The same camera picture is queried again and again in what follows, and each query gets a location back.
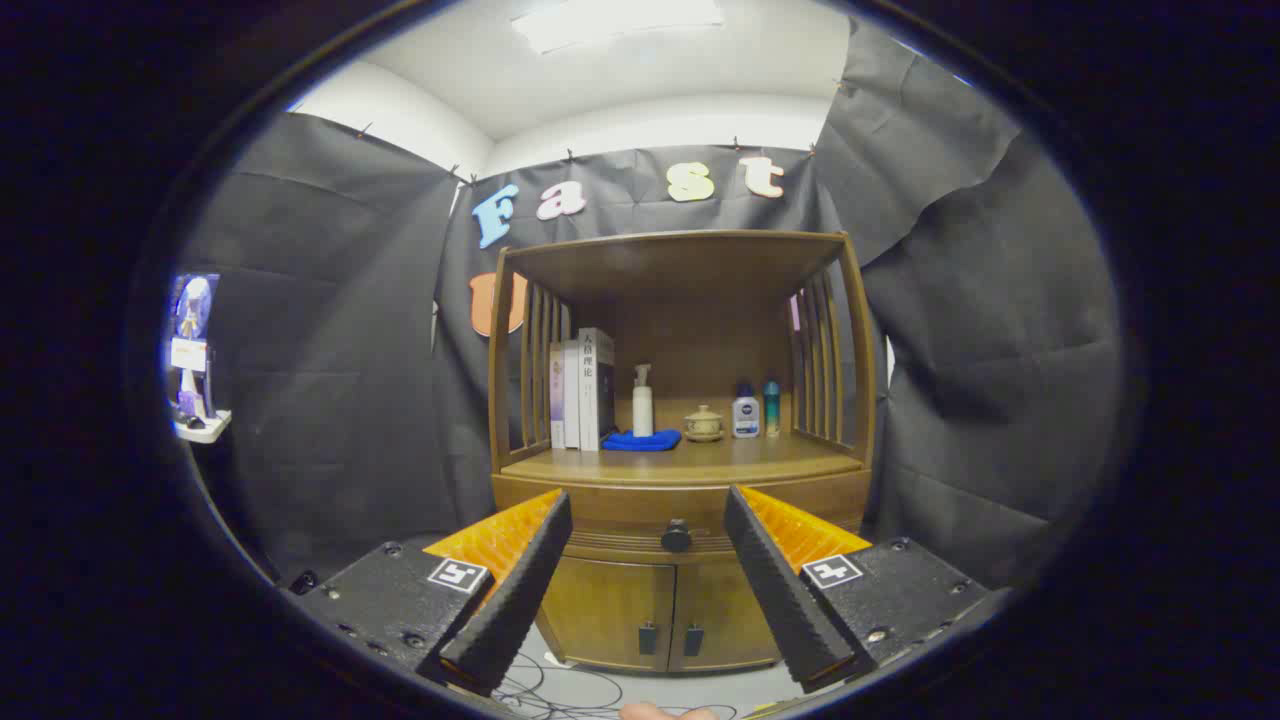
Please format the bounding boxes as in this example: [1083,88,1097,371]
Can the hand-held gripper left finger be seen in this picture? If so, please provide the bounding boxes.
[288,488,574,698]

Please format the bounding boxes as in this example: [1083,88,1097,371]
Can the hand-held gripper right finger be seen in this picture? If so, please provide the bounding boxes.
[722,485,1009,695]

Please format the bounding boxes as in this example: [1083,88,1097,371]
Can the wooden drawer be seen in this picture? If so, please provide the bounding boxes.
[492,470,873,561]

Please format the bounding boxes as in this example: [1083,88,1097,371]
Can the wooden cabinet door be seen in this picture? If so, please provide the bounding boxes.
[668,560,786,673]
[540,555,676,671]

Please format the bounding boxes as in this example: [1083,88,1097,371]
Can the wooden countertop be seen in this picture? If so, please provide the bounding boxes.
[500,432,866,488]

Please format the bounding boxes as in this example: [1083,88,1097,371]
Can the wooden cabinet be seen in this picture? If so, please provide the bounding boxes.
[487,230,879,673]

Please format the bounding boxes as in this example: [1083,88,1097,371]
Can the blue folded cloth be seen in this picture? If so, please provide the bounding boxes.
[601,428,683,453]

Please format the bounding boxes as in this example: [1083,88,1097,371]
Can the thin white book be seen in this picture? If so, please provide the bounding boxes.
[562,338,583,451]

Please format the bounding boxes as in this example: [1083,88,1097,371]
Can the thick white and black book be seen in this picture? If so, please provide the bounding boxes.
[578,327,617,452]

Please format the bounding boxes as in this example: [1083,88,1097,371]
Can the cluttered white stand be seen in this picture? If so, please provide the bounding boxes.
[165,272,233,444]

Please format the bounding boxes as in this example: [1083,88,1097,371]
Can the black floor cables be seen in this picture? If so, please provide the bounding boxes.
[490,650,741,720]

